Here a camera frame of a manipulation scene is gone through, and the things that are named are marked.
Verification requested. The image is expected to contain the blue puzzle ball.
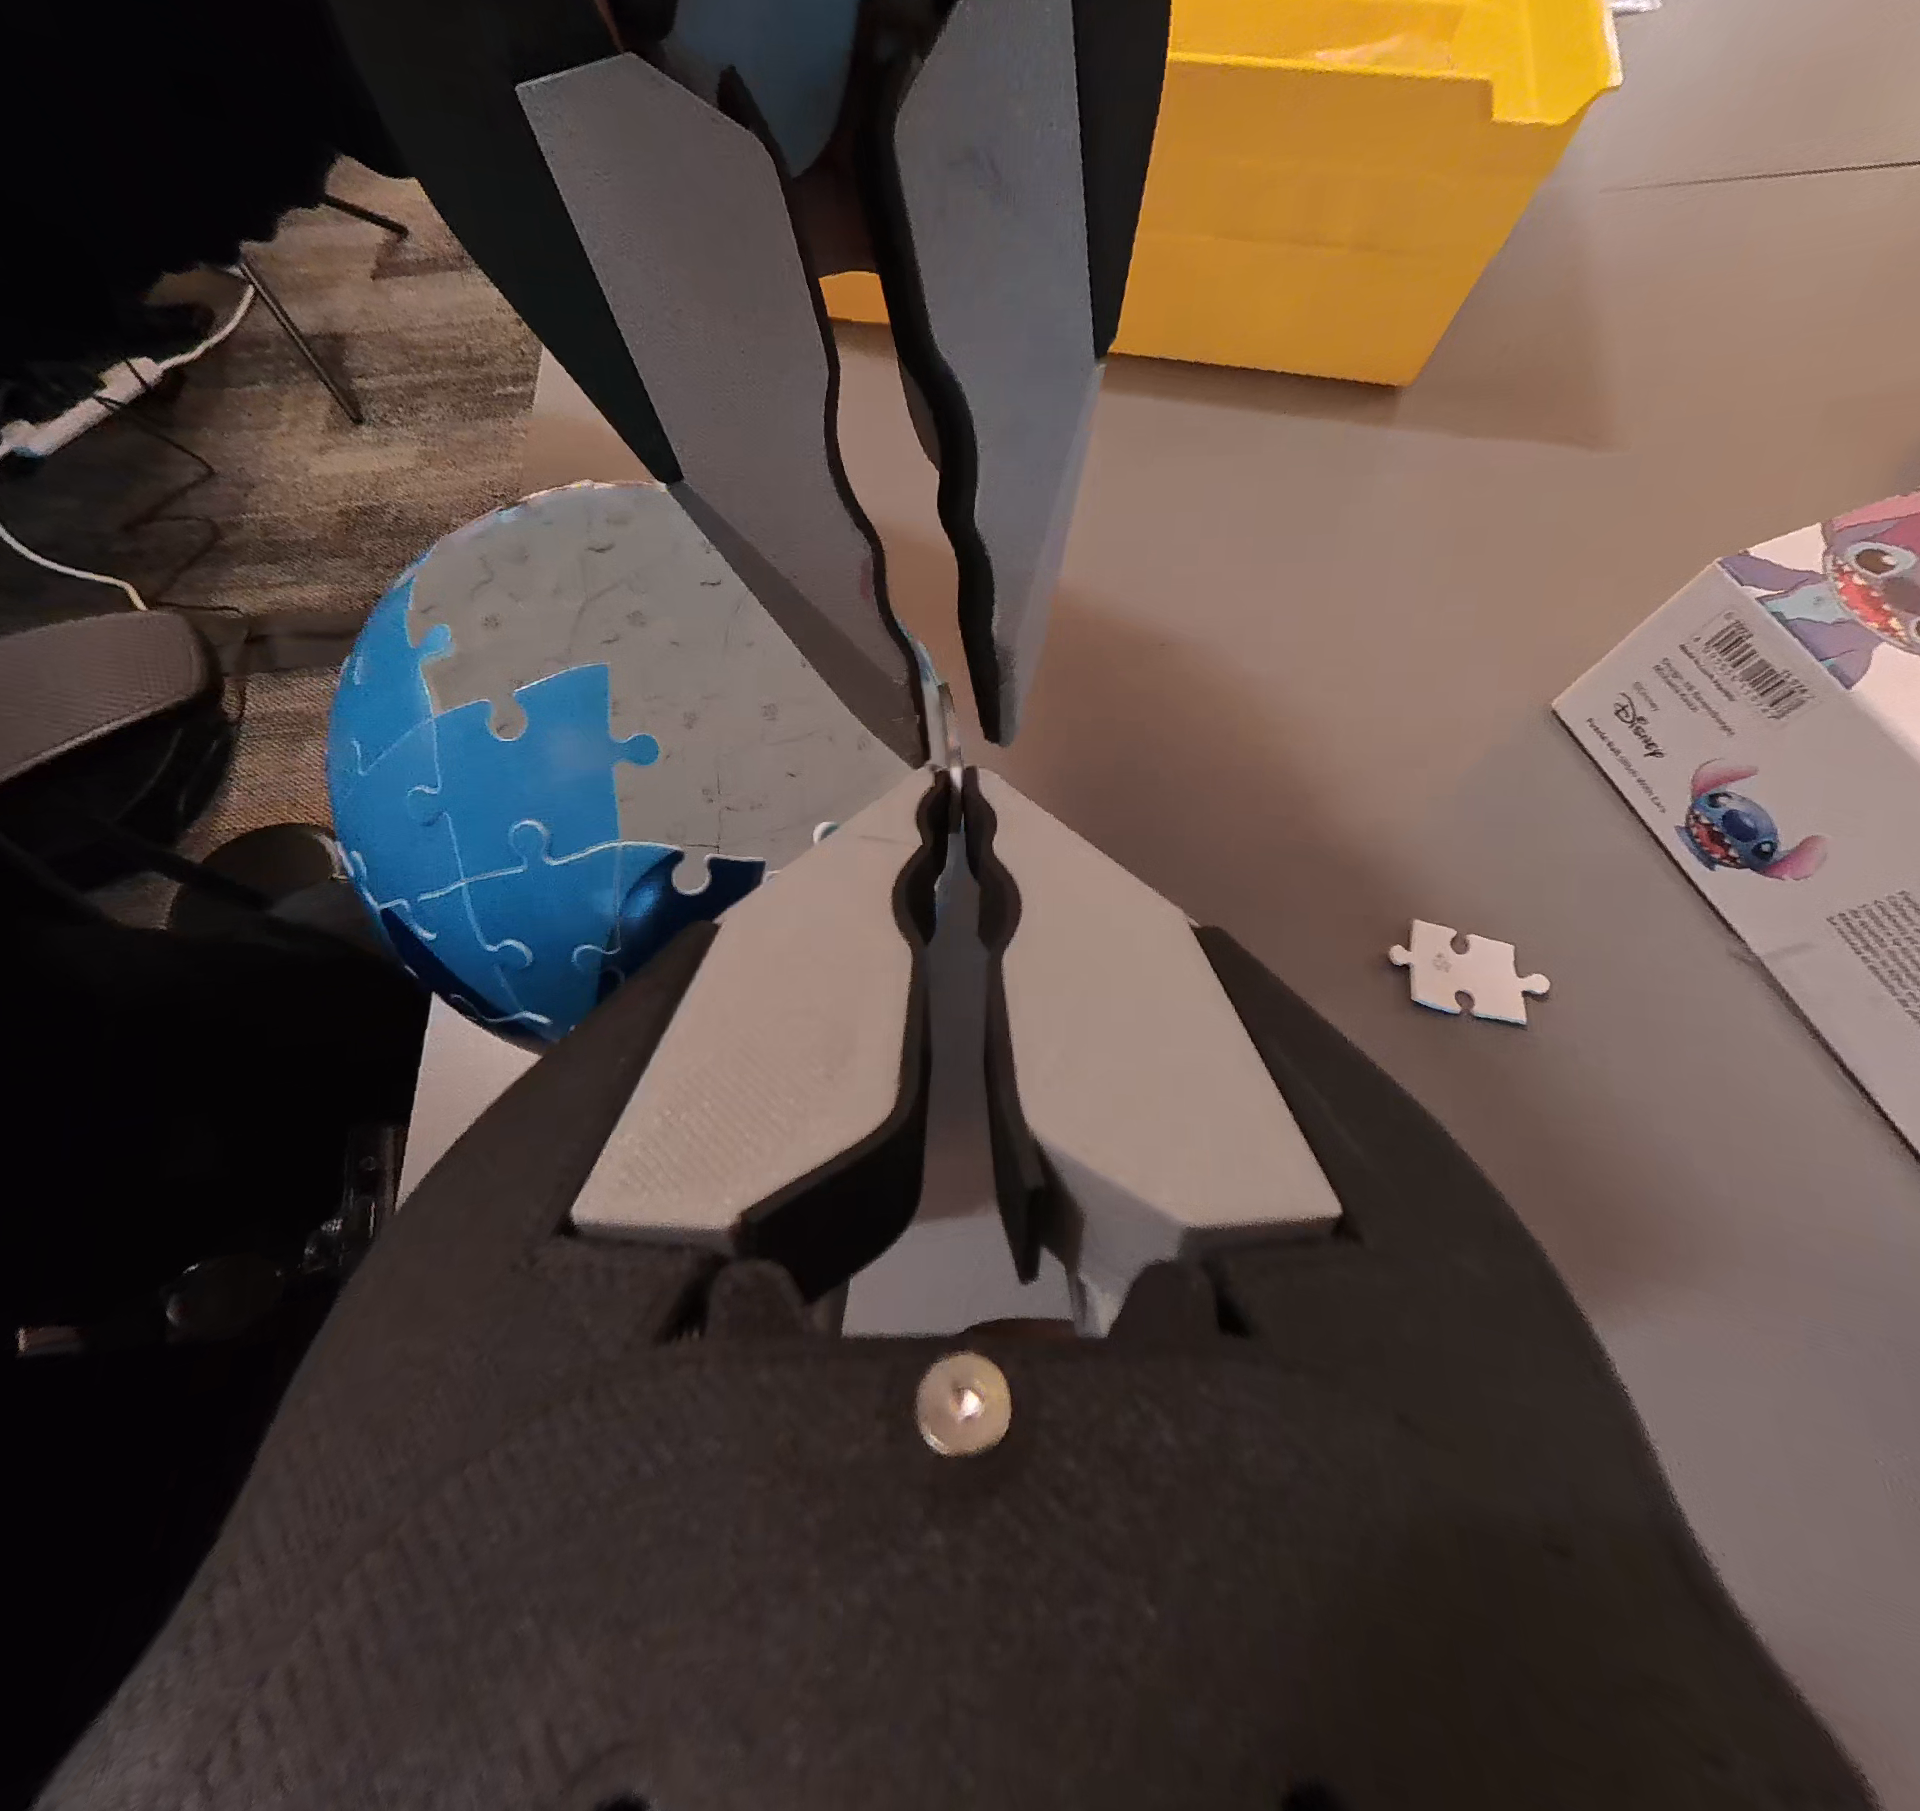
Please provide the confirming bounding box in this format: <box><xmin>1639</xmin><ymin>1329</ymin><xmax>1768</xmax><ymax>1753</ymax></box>
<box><xmin>326</xmin><ymin>482</ymin><xmax>905</xmax><ymax>1051</ymax></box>

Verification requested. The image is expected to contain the white puzzle piece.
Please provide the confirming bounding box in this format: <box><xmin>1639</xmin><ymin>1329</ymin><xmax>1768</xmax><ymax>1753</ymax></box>
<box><xmin>925</xmin><ymin>661</ymin><xmax>971</xmax><ymax>944</ymax></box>
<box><xmin>1388</xmin><ymin>920</ymin><xmax>1552</xmax><ymax>1029</ymax></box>

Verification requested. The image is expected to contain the white cable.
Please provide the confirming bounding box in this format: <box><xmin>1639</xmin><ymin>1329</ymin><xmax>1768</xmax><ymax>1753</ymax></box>
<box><xmin>0</xmin><ymin>513</ymin><xmax>145</xmax><ymax>608</ymax></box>

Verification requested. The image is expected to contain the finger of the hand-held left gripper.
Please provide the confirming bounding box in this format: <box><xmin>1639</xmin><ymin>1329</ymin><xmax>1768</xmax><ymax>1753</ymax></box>
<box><xmin>513</xmin><ymin>47</ymin><xmax>946</xmax><ymax>770</ymax></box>
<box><xmin>874</xmin><ymin>0</ymin><xmax>1110</xmax><ymax>749</ymax></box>

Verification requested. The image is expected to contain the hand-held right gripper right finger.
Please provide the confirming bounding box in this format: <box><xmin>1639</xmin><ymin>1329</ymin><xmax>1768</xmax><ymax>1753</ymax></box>
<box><xmin>959</xmin><ymin>765</ymin><xmax>1348</xmax><ymax>1345</ymax></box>

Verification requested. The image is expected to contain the printed cardboard puzzle box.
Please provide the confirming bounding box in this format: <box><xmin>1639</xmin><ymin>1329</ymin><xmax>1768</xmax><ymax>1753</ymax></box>
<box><xmin>1552</xmin><ymin>494</ymin><xmax>1920</xmax><ymax>1160</ymax></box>

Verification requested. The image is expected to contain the grey mesh office chair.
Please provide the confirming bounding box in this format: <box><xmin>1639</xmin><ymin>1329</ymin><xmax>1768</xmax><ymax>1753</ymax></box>
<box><xmin>0</xmin><ymin>608</ymin><xmax>217</xmax><ymax>796</ymax></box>

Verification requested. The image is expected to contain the yellow plastic bin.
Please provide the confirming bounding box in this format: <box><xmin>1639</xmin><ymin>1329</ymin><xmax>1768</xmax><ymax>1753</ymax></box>
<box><xmin>818</xmin><ymin>0</ymin><xmax>1627</xmax><ymax>388</ymax></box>

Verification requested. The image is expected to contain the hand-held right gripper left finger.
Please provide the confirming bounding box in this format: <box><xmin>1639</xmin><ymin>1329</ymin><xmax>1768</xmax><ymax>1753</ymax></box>
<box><xmin>567</xmin><ymin>765</ymin><xmax>951</xmax><ymax>1307</ymax></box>

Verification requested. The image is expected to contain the white power strip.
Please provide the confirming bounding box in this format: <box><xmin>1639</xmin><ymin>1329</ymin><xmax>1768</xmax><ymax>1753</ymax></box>
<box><xmin>0</xmin><ymin>346</ymin><xmax>166</xmax><ymax>466</ymax></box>

